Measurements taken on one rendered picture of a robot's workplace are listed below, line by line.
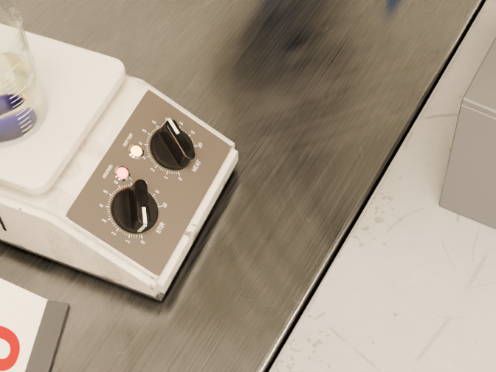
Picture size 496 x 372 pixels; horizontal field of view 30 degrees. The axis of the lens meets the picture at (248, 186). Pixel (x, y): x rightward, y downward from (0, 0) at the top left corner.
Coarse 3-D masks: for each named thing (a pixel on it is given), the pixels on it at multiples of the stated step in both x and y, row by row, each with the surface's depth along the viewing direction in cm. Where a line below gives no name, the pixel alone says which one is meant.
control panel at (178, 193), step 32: (128, 128) 63; (192, 128) 65; (128, 160) 62; (192, 160) 64; (96, 192) 60; (160, 192) 62; (192, 192) 64; (96, 224) 60; (160, 224) 62; (128, 256) 60; (160, 256) 61
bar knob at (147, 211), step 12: (120, 192) 61; (132, 192) 60; (144, 192) 60; (120, 204) 60; (132, 204) 60; (144, 204) 60; (156, 204) 62; (120, 216) 60; (132, 216) 60; (144, 216) 59; (156, 216) 61; (132, 228) 60; (144, 228) 60
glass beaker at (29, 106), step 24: (0, 0) 57; (0, 24) 58; (0, 48) 60; (24, 48) 56; (0, 72) 55; (24, 72) 56; (0, 96) 56; (24, 96) 57; (0, 120) 57; (24, 120) 59; (0, 144) 59
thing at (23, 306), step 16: (0, 288) 61; (0, 304) 60; (16, 304) 61; (32, 304) 62; (0, 320) 60; (16, 320) 60; (0, 336) 59; (16, 336) 60; (0, 352) 59; (16, 352) 60; (0, 368) 59; (16, 368) 59
